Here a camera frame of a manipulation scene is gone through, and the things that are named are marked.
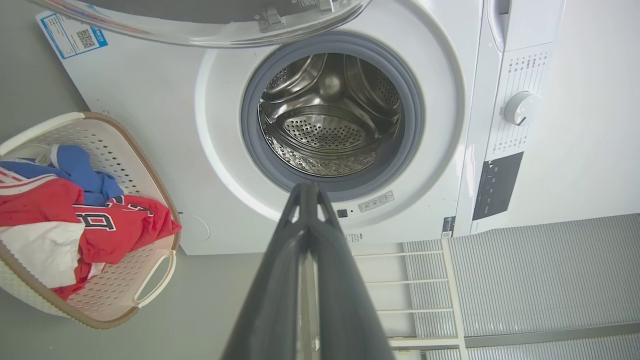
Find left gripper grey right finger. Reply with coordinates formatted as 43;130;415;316
305;182;396;360

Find red sports jersey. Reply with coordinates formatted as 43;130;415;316
0;167;182;301

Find blue garment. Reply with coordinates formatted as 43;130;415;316
0;144;125;207

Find white garment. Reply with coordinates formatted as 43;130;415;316
0;221;86;289

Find blue energy label sticker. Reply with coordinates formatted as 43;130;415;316
36;11;109;61

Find grey warning sticker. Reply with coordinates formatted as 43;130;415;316
357;190;395;214

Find white plastic laundry basket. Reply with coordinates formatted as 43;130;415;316
0;111;182;330

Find round white filter cover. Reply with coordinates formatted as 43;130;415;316
177;212;211;245

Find round black glass washer door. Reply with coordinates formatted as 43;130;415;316
30;0;373;49

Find steel perforated washer drum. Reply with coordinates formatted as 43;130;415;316
257;52;403;178

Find white metal rack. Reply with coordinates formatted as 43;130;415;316
350;238;468;360

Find black washer display panel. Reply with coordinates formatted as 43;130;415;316
472;151;525;221

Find white front-load washing machine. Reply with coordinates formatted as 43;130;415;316
35;0;568;257

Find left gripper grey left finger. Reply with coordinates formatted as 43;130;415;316
222;182;313;360

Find white round control knob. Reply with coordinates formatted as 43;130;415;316
503;90;543;126

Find white detergent drawer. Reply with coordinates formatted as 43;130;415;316
486;0;567;52

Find grey corrugated panel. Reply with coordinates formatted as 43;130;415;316
402;213;640;360

